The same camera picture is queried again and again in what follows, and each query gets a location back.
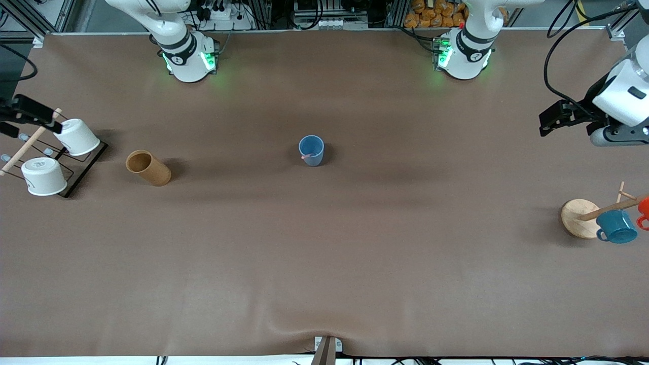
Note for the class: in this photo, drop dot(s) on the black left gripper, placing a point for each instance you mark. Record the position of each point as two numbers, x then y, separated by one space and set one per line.
583 112

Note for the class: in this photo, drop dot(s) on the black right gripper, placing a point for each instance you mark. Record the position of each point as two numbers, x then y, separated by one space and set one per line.
10 114

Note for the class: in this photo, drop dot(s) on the light blue plastic cup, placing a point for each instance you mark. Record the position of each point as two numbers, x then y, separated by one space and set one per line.
314 158

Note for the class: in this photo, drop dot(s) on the pink chopstick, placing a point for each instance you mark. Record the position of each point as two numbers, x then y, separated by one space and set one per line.
304 157

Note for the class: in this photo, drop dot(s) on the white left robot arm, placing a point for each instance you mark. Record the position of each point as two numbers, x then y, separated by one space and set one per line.
464 56

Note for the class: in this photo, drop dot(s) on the white paper cup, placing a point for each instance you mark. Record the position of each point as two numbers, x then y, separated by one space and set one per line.
44 177
78 139

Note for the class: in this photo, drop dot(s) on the bamboo cup holder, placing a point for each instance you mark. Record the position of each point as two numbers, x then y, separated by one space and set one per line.
156 174

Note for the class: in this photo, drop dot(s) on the wooden rack rod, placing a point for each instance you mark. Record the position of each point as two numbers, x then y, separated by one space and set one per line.
25 147

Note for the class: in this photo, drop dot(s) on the wooden mug tree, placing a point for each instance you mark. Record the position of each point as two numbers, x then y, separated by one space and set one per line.
578 218

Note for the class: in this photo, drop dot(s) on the teal enamel mug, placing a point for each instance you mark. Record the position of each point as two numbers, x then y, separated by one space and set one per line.
616 227

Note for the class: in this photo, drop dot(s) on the orange mug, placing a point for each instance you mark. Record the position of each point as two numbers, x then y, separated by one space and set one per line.
644 209

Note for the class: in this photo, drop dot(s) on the bag of orange snacks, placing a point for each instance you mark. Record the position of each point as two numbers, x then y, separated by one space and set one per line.
431 15

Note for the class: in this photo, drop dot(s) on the white power strip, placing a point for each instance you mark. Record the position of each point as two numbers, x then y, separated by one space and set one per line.
223 15

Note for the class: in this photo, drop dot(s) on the white electronic device box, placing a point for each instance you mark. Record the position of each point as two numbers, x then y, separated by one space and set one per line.
329 23

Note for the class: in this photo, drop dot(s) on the brown table cover sheet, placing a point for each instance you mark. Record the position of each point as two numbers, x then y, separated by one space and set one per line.
324 238

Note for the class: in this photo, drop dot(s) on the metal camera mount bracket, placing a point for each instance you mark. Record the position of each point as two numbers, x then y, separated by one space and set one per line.
327 351

